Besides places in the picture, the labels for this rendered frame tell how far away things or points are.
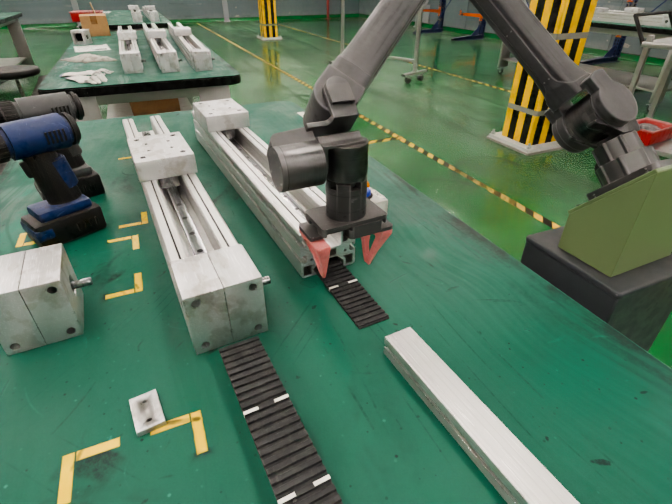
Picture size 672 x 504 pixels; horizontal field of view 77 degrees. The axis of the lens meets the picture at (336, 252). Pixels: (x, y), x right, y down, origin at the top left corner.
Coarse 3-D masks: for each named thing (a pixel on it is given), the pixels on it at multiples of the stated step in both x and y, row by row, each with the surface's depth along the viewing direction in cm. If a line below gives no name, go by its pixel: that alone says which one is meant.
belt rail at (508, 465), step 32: (384, 352) 55; (416, 352) 51; (416, 384) 50; (448, 384) 47; (448, 416) 45; (480, 416) 44; (480, 448) 41; (512, 448) 41; (512, 480) 38; (544, 480) 38
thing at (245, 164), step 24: (216, 144) 103; (240, 144) 111; (264, 144) 99; (240, 168) 88; (264, 168) 97; (240, 192) 93; (264, 192) 77; (288, 192) 86; (312, 192) 77; (264, 216) 80; (288, 216) 69; (288, 240) 70; (336, 240) 71; (312, 264) 69
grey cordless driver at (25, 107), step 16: (32, 96) 83; (48, 96) 84; (64, 96) 85; (0, 112) 79; (16, 112) 80; (32, 112) 82; (48, 112) 83; (80, 112) 87; (80, 160) 92; (80, 176) 92; (96, 176) 93; (96, 192) 95
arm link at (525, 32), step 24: (480, 0) 73; (504, 0) 71; (504, 24) 72; (528, 24) 70; (528, 48) 71; (552, 48) 70; (528, 72) 73; (552, 72) 70; (576, 72) 70; (600, 72) 68; (552, 96) 72; (600, 96) 66; (624, 96) 68; (552, 120) 75; (624, 120) 66; (576, 144) 72
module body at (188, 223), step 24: (144, 192) 91; (168, 192) 84; (192, 192) 77; (168, 216) 69; (192, 216) 78; (216, 216) 69; (168, 240) 63; (192, 240) 68; (216, 240) 63; (168, 264) 64
